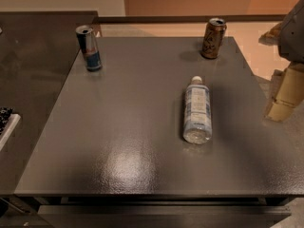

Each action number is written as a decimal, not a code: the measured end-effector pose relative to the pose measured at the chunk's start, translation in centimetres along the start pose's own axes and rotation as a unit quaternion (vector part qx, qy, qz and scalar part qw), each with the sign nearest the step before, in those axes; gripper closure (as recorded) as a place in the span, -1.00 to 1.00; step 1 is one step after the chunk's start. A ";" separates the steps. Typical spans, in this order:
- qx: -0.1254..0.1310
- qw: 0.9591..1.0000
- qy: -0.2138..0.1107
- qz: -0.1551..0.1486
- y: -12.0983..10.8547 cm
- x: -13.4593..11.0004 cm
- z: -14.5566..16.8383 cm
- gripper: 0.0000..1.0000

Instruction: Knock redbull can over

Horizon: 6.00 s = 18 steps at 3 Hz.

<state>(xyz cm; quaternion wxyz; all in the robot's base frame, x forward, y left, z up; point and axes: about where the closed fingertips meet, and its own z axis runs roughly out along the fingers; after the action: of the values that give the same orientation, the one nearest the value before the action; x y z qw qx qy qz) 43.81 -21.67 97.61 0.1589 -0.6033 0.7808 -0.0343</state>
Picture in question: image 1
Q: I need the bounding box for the brown gold soda can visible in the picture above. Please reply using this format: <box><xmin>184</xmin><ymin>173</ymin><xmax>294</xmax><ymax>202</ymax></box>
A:
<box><xmin>201</xmin><ymin>17</ymin><xmax>227</xmax><ymax>59</ymax></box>

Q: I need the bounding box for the beige taped gripper finger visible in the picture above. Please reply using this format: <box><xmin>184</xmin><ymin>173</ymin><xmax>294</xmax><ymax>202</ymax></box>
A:
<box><xmin>265</xmin><ymin>62</ymin><xmax>304</xmax><ymax>122</ymax></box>

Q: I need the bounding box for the red bull can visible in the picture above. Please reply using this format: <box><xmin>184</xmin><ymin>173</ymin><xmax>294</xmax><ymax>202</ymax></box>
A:
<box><xmin>75</xmin><ymin>25</ymin><xmax>102</xmax><ymax>71</ymax></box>

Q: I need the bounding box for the clear plastic water bottle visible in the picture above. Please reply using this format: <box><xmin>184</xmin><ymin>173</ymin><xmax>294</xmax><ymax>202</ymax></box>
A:
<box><xmin>183</xmin><ymin>76</ymin><xmax>212</xmax><ymax>144</ymax></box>

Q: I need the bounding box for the white tray with black items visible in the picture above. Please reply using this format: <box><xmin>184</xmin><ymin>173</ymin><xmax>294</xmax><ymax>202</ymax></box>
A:
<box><xmin>0</xmin><ymin>107</ymin><xmax>21</xmax><ymax>151</ymax></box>

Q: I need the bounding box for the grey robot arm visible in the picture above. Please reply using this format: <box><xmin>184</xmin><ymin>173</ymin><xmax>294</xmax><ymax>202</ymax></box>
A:
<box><xmin>264</xmin><ymin>0</ymin><xmax>304</xmax><ymax>122</ymax></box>

